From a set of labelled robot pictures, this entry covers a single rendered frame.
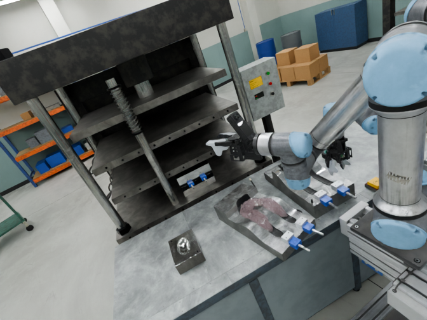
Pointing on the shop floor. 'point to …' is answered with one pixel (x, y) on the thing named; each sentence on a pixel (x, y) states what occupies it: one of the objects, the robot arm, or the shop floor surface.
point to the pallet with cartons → (302, 65)
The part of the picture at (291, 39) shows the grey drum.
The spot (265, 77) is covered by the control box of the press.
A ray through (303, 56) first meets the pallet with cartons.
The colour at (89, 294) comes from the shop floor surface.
